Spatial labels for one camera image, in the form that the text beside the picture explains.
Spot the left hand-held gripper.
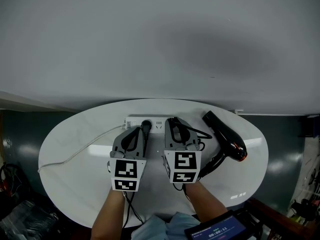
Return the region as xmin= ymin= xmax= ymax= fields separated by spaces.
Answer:
xmin=107 ymin=125 xmax=148 ymax=193

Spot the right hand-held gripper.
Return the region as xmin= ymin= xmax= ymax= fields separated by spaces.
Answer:
xmin=162 ymin=117 xmax=203 ymax=184

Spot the white power strip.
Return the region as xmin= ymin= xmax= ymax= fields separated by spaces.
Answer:
xmin=124 ymin=114 xmax=176 ymax=134

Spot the person's left forearm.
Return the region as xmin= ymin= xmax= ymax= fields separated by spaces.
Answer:
xmin=91 ymin=187 xmax=129 ymax=240

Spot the person's right forearm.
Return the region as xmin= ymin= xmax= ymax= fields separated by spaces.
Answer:
xmin=186 ymin=180 xmax=229 ymax=224

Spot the black round power plug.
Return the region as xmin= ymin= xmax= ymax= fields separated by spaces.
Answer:
xmin=140 ymin=119 xmax=152 ymax=135

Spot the black hair dryer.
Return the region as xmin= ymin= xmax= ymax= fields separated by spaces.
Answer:
xmin=201 ymin=110 xmax=248 ymax=179

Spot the person's light blue shirt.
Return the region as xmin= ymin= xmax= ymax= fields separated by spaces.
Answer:
xmin=131 ymin=210 xmax=201 ymax=240

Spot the black tablet with blue screen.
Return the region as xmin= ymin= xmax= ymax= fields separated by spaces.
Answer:
xmin=184 ymin=209 xmax=249 ymax=240

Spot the brown wooden chair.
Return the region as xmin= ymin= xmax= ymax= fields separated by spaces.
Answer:
xmin=246 ymin=197 xmax=311 ymax=240

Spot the white door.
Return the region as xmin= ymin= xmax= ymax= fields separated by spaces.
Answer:
xmin=0 ymin=91 xmax=76 ymax=113

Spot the black plastic bag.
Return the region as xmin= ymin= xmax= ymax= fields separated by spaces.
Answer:
xmin=0 ymin=200 xmax=61 ymax=240

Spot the dark blue box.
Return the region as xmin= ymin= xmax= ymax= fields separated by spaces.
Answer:
xmin=298 ymin=113 xmax=320 ymax=139

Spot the cluttered tool shelf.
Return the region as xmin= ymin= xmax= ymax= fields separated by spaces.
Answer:
xmin=287 ymin=138 xmax=320 ymax=222

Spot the black power cable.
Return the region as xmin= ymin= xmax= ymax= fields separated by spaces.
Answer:
xmin=142 ymin=132 xmax=150 ymax=157

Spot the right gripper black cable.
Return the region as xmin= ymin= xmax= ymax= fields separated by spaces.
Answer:
xmin=173 ymin=181 xmax=198 ymax=211

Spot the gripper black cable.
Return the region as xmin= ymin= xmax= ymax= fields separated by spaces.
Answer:
xmin=121 ymin=190 xmax=145 ymax=229
xmin=173 ymin=181 xmax=198 ymax=211

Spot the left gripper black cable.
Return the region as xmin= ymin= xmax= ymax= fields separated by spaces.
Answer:
xmin=121 ymin=190 xmax=145 ymax=229

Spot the white power strip cable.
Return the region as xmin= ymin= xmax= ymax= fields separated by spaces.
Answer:
xmin=37 ymin=125 xmax=126 ymax=174

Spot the tangle of red black wires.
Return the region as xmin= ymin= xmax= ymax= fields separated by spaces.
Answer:
xmin=0 ymin=162 xmax=26 ymax=197

